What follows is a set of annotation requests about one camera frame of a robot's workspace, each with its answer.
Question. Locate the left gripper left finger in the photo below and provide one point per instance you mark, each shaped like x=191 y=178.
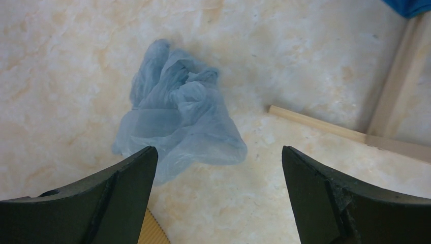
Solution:
x=106 y=207

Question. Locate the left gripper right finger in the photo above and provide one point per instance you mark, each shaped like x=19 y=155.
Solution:
x=332 y=207

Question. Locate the blue plastic trash bag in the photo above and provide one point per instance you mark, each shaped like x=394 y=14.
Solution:
x=177 y=108

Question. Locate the yellow mesh trash bin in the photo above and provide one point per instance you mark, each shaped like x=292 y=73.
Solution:
x=151 y=231

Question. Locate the wooden clothes rack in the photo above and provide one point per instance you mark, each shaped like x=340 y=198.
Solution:
x=404 y=74

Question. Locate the blue t-shirt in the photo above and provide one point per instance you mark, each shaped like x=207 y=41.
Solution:
x=409 y=8

